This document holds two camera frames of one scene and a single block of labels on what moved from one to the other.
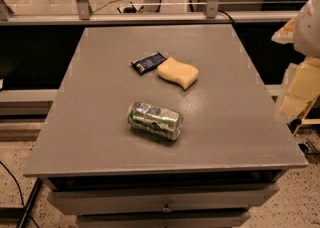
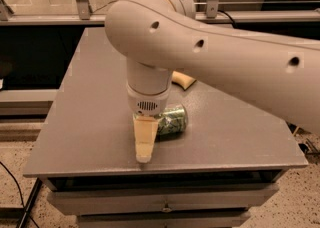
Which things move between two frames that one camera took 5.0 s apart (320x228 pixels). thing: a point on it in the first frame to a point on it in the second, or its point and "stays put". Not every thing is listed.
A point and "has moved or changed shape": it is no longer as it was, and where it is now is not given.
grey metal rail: x=40 y=19 stays put
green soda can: x=155 y=121 has moved or changed shape
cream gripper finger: x=304 y=87 to x=145 y=130
